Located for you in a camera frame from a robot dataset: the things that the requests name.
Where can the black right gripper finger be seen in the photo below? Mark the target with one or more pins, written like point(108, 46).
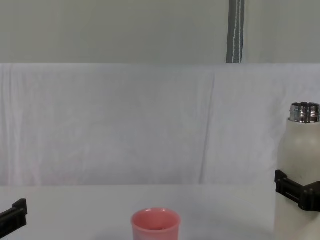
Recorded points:
point(310, 196)

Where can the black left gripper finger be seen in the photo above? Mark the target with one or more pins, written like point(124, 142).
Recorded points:
point(19, 212)

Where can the cream vacuum bottle steel neck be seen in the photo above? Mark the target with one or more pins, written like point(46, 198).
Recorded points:
point(297, 150)

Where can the white table cloth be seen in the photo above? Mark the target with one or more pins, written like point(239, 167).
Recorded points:
point(75, 212)

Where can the pink cup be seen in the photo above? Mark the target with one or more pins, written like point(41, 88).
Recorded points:
point(155, 230)

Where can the white draped cloth curtain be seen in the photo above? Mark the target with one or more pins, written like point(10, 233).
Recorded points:
point(125, 125)

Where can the grey striped post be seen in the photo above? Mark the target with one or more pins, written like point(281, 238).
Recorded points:
point(235, 30)

